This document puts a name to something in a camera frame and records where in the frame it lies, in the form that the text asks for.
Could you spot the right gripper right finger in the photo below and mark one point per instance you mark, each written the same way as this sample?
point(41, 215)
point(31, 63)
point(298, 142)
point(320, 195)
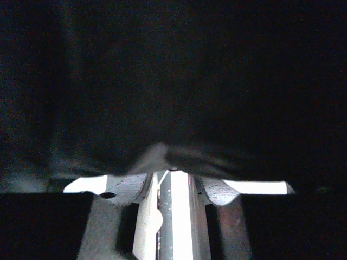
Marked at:
point(274, 226)

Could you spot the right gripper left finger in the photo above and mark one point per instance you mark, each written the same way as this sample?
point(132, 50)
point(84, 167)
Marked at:
point(83, 225)

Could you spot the pink folding umbrella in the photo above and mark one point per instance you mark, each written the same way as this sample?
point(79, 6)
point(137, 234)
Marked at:
point(227, 90)

